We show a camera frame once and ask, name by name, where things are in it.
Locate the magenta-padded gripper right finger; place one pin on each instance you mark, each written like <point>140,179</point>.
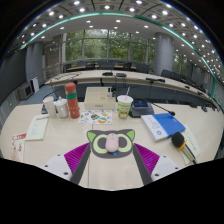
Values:
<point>160,166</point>

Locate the black desk microphone unit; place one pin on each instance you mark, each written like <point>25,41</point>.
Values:
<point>140,109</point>

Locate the ceiling lights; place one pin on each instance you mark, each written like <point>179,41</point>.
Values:
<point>107,7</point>

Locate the pale paper booklet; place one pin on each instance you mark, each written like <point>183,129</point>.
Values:
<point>192,140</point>

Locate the white standing panel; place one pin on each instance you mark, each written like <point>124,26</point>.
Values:
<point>35,84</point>

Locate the white lidded mug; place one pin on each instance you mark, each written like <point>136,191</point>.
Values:
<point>62,108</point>

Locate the black handheld microphone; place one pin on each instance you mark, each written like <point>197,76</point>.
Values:
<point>177,139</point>

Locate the green-printed cup with straw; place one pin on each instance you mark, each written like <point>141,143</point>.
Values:
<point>124,106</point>

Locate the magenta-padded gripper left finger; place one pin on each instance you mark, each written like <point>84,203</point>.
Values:
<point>61,165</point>

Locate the long curved conference desk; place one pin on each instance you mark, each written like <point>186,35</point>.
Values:
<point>133,77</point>

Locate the dark conference chairs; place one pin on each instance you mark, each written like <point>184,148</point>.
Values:
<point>142,67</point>

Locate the red and white brochure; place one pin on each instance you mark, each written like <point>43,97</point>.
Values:
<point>18,146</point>

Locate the cat-face mouse pad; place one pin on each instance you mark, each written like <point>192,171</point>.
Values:
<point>98,143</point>

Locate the white printed booklet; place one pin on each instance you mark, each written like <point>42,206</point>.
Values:
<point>37,126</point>

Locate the blue and white book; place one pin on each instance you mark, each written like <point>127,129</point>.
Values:
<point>168,123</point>

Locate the grey box unit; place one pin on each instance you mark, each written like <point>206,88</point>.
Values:
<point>25,91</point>

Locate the white cardboard box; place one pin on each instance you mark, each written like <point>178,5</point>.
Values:
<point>98,98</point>

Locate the red thermos bottle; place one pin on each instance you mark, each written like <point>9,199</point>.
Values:
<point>72,101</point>

